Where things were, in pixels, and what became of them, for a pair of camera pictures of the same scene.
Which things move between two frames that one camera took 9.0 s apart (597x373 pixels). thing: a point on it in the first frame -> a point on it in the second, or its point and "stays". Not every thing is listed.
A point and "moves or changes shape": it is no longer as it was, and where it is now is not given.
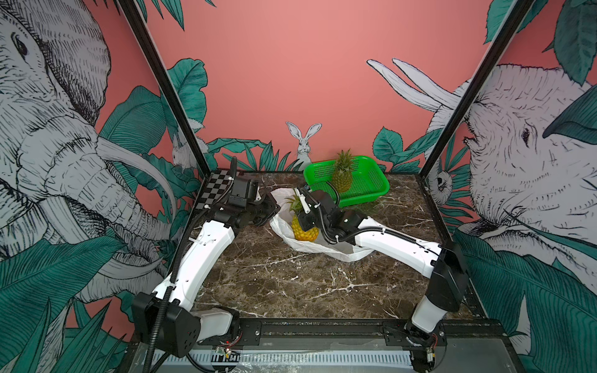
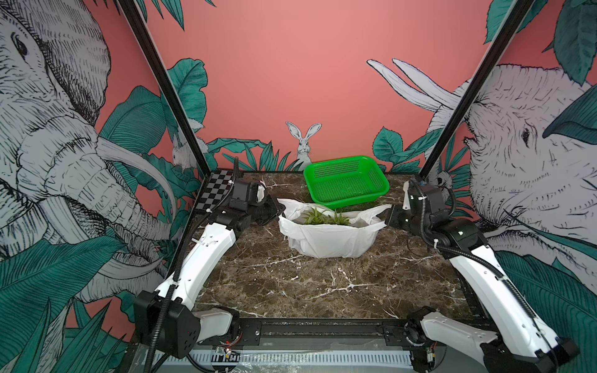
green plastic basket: x=368 y=180 stays
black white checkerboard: x=218 y=183 stays
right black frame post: x=518 y=12 stays
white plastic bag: x=282 y=224 moves or changes shape
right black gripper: x=302 y=219 -> x=393 y=215
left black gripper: x=272 y=207 stays
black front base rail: x=365 y=334 stays
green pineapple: x=342 y=176 moves or changes shape
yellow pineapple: x=308 y=235 moves or changes shape
